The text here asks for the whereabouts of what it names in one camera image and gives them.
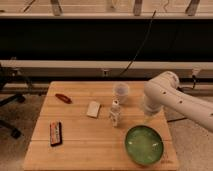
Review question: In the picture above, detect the green round plate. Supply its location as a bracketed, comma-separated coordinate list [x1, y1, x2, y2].
[124, 125, 164, 166]

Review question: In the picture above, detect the red small tool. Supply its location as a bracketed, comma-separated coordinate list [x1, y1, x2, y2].
[55, 93, 72, 104]

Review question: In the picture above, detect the black office chair base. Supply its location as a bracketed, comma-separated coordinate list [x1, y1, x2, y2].
[0, 64, 25, 139]

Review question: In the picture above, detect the black hanging cable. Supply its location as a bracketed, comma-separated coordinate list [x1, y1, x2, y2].
[118, 9, 157, 78]

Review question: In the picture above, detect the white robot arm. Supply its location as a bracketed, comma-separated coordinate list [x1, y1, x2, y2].
[143, 71, 213, 132]

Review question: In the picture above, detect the white rectangular block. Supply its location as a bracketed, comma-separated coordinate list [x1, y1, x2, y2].
[86, 101, 101, 118]

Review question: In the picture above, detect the clear plastic cup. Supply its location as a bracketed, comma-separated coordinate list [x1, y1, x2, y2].
[113, 82, 129, 104]

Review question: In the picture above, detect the orange black rectangular box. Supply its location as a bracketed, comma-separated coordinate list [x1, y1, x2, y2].
[50, 122, 62, 146]

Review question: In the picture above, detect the small clear plastic bottle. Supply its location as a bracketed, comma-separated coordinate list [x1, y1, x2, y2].
[109, 100, 121, 127]

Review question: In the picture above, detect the black cable on floor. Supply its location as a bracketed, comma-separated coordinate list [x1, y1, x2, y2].
[166, 116, 188, 123]

